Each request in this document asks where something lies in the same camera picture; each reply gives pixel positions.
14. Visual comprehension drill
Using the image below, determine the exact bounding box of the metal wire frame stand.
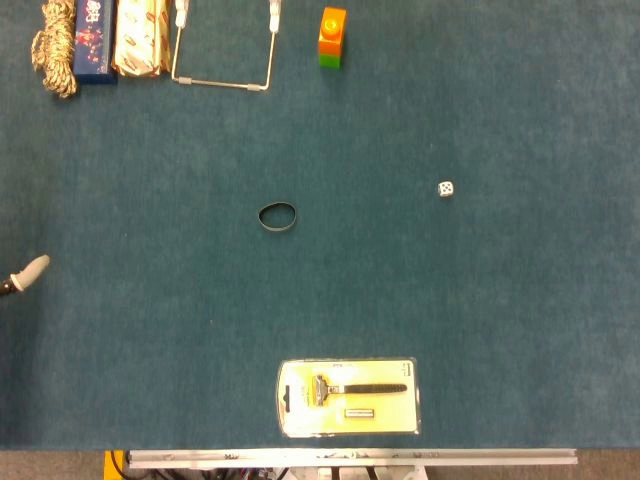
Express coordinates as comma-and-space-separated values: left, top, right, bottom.
170, 0, 282, 94

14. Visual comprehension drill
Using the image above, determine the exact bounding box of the yellow bracket with black cables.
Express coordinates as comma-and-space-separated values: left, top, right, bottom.
103, 449, 132, 480

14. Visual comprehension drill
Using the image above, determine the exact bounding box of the beige red patterned wrapped package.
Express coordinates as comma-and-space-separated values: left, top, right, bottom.
111, 0, 173, 78

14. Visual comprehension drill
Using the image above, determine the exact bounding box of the orange and green block stack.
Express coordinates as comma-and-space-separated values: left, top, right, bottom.
318, 6, 348, 70

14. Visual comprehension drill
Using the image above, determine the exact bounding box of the razor in yellow blister pack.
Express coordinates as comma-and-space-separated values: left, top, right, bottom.
275, 356, 422, 440

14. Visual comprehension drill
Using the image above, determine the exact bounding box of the green carpet table mat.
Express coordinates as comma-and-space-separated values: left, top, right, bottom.
0, 0, 640, 451

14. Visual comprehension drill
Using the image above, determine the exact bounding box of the black rubber band ring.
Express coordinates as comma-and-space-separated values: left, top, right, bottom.
257, 201, 298, 233

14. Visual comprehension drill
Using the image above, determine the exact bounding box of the dark blue printed box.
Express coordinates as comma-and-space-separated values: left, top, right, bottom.
72, 0, 119, 85

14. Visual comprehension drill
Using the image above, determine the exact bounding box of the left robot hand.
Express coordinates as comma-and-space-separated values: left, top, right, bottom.
0, 254, 51, 298

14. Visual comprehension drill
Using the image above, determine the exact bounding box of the coiled beige rope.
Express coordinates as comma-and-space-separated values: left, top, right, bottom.
30, 0, 79, 100

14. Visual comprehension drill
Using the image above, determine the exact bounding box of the aluminium profile rail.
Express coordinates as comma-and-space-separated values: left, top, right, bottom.
124, 448, 579, 470

